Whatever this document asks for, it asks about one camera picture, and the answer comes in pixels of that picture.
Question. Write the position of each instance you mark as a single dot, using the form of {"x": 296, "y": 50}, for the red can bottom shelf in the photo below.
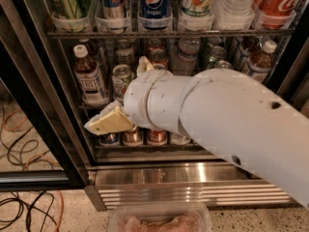
{"x": 156, "y": 137}

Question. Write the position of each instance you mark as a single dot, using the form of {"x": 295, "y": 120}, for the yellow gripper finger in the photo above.
{"x": 111, "y": 119}
{"x": 144, "y": 65}

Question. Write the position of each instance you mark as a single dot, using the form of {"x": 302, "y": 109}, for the red bull can top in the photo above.
{"x": 113, "y": 9}

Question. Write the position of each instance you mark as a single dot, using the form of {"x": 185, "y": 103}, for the green soda can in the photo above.
{"x": 215, "y": 54}
{"x": 222, "y": 64}

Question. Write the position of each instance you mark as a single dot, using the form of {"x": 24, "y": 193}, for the blue pepsi can top shelf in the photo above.
{"x": 154, "y": 14}

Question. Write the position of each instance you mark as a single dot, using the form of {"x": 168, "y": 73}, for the clear water bottle top shelf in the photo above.
{"x": 233, "y": 0}

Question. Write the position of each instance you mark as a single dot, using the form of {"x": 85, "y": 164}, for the blue pepsi can bottom shelf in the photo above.
{"x": 109, "y": 139}

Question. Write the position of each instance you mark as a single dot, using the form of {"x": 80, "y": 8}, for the metal fridge base grille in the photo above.
{"x": 214, "y": 183}

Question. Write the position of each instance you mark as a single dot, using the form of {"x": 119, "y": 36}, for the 7up zero bottle top shelf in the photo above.
{"x": 196, "y": 8}

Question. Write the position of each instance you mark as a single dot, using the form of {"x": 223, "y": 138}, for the green can top shelf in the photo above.
{"x": 72, "y": 11}

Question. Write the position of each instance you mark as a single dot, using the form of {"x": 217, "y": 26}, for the front left tea bottle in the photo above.
{"x": 89, "y": 77}

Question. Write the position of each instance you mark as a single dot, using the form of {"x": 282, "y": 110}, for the front right tea bottle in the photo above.
{"x": 259, "y": 63}

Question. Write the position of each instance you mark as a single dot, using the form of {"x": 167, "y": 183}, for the clear plastic food container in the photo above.
{"x": 161, "y": 217}

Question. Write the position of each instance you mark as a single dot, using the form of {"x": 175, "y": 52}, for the white 7up can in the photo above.
{"x": 122, "y": 75}

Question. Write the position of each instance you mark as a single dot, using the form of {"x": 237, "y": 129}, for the tea bottle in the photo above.
{"x": 89, "y": 77}
{"x": 259, "y": 63}

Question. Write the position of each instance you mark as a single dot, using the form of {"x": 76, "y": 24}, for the copper can bottom left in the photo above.
{"x": 133, "y": 137}

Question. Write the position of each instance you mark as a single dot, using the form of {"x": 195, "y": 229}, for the front green soda can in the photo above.
{"x": 222, "y": 64}

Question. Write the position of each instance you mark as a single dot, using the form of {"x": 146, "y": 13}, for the red coca-cola bottle top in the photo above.
{"x": 274, "y": 13}

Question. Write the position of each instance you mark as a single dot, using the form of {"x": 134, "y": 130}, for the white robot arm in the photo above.
{"x": 225, "y": 112}

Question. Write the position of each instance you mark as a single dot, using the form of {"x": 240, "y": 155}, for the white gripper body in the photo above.
{"x": 137, "y": 98}

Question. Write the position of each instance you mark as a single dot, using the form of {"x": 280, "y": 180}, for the water bottle bottom shelf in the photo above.
{"x": 177, "y": 139}

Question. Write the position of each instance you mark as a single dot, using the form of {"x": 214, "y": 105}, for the clear water bottle middle shelf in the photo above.
{"x": 185, "y": 56}

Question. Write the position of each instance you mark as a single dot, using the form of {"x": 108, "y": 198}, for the fridge door left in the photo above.
{"x": 30, "y": 61}

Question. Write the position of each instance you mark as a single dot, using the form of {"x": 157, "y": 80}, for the front red coca-cola can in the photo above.
{"x": 158, "y": 66}

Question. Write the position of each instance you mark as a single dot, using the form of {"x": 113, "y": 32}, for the red coca-cola can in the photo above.
{"x": 158, "y": 66}
{"x": 159, "y": 56}

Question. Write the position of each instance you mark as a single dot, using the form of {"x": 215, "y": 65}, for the blue pepsi can shelf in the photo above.
{"x": 154, "y": 14}
{"x": 109, "y": 139}

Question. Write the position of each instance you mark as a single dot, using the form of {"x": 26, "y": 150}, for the clear water bottle shelf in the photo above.
{"x": 185, "y": 56}
{"x": 233, "y": 0}

